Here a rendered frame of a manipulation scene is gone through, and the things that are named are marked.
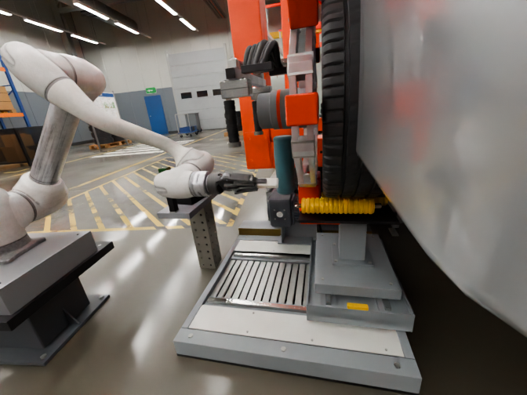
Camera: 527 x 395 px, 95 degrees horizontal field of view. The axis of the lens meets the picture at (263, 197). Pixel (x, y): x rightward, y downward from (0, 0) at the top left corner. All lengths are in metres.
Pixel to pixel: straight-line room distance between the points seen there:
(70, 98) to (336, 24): 0.80
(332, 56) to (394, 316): 0.83
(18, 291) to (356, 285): 1.17
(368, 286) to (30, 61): 1.30
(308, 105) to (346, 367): 0.79
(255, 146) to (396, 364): 1.15
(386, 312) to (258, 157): 0.98
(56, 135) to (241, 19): 0.99
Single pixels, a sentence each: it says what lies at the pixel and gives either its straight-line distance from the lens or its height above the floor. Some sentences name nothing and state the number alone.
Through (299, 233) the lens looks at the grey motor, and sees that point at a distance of 1.54.
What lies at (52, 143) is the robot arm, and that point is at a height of 0.81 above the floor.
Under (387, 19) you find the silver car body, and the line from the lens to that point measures 0.36.
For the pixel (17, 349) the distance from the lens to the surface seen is 1.57.
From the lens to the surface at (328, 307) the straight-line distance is 0.99.
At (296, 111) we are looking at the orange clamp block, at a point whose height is 0.85.
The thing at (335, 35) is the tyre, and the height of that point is 1.00.
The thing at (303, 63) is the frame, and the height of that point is 0.96.
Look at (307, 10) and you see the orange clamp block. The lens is 0.78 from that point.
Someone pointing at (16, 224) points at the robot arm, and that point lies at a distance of 1.38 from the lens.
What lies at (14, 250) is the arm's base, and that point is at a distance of 1.38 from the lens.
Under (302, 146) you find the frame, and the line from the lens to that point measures 0.69.
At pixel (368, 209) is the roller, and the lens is 0.90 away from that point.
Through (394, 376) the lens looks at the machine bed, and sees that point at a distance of 0.99.
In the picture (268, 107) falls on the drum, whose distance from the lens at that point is 0.91.
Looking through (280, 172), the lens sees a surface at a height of 0.59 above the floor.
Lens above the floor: 0.86
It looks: 20 degrees down
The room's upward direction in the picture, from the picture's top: 6 degrees counter-clockwise
